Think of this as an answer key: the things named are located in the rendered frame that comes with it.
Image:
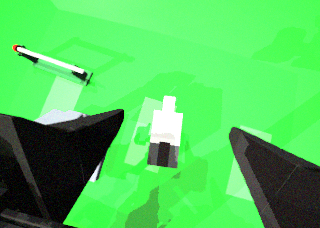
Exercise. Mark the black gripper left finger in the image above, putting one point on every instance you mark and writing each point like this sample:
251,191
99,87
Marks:
58,159

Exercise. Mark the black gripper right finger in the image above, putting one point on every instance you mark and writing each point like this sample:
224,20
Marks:
285,188

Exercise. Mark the white tapered pin with red head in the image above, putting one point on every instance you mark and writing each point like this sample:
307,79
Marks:
17,48

